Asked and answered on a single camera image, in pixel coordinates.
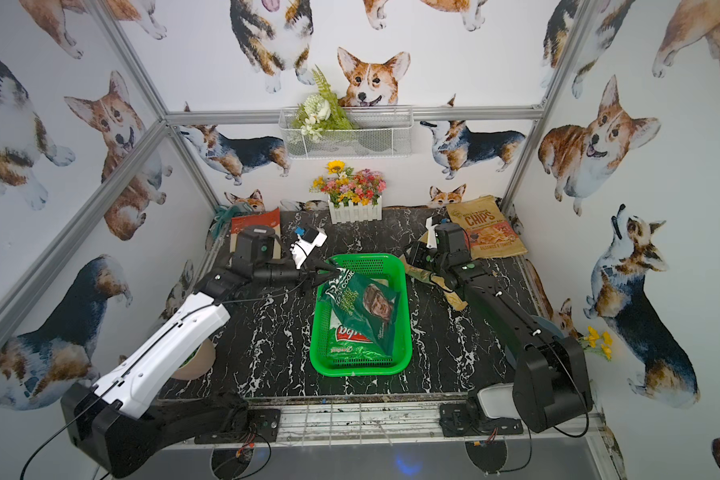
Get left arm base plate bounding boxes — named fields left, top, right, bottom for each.
left=194, top=408, right=282, bottom=444

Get tan sour cream chips bag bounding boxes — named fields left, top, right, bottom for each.
left=400, top=244, right=468, bottom=311

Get cassava chips bag red cream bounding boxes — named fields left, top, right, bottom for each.
left=229, top=209, right=281, bottom=253

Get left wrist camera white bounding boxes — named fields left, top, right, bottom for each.
left=289, top=227, right=327, bottom=270

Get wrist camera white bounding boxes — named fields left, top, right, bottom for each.
left=425, top=217, right=437, bottom=249
left=289, top=227, right=327, bottom=270

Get white green artificial flower bunch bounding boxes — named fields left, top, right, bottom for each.
left=289, top=67, right=356, bottom=142

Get grey blue pot right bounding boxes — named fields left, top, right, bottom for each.
left=531, top=315, right=563, bottom=362

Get tan red CHIPS bag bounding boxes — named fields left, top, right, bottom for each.
left=447, top=195, right=528, bottom=259

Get green plastic basket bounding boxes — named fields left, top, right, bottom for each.
left=310, top=253, right=412, bottom=377

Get green white chips bag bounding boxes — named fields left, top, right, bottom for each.
left=325, top=322, right=391, bottom=365

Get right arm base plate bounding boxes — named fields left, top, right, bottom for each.
left=438, top=402, right=524, bottom=438

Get brown pot with green plant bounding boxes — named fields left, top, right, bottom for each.
left=171, top=339, right=216, bottom=381

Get white picket fence flower box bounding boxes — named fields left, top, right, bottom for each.
left=310, top=160, right=387, bottom=224

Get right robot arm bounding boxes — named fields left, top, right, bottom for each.
left=404, top=223, right=593, bottom=433

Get white wire wall basket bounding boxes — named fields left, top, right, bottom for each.
left=278, top=107, right=414, bottom=160

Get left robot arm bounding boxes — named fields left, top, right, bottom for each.
left=61, top=225, right=338, bottom=479

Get teal cloth in corner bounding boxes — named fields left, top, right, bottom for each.
left=209, top=203, right=252, bottom=241

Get dark green REAL chips bag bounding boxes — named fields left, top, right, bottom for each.
left=319, top=268, right=399, bottom=357

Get yellow artificial flowers right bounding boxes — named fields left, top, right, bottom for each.
left=578, top=326, right=613, bottom=361

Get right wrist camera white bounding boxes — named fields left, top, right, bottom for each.
left=425, top=217, right=437, bottom=249

